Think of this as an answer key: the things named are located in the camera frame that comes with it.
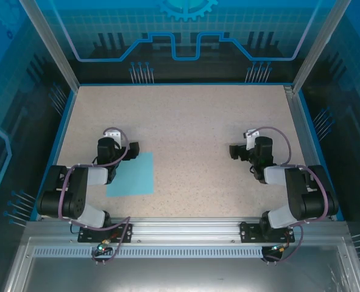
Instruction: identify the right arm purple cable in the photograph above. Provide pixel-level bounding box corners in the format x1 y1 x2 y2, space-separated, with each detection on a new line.
248 126 331 264

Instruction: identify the aluminium mounting rail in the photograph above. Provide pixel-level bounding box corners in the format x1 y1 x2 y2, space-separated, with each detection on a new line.
26 217 348 242

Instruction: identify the cable connector with green light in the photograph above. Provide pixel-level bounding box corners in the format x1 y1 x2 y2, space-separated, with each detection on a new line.
269 242 290 254
96 238 112 254

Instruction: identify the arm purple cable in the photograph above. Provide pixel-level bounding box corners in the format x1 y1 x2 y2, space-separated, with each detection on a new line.
59 127 135 264
248 126 331 264

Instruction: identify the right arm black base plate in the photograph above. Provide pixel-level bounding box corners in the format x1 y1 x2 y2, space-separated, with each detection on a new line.
239 221 295 243

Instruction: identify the aluminium side rail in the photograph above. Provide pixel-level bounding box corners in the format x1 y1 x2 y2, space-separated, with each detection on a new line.
284 85 333 220

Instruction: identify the blue table edge strip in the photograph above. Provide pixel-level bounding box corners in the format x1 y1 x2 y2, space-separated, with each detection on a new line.
30 89 79 221
298 90 344 221

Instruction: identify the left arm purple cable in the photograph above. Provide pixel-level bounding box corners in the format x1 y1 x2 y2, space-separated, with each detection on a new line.
59 127 135 264

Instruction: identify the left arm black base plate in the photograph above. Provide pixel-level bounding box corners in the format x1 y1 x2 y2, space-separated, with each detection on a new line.
77 223 133 243

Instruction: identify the aluminium frame post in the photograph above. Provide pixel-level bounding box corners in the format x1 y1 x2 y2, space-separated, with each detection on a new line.
19 0 80 92
292 0 353 94

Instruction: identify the slotted grey cable duct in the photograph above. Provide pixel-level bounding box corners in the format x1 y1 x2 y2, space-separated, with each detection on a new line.
32 246 290 259

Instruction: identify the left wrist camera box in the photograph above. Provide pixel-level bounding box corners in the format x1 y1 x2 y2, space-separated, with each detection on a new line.
102 127 123 143

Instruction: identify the steel front tray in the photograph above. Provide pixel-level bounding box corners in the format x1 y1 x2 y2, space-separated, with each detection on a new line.
2 237 360 292

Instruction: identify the light blue paper sheet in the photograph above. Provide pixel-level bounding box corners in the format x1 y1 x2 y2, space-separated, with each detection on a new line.
106 151 155 198

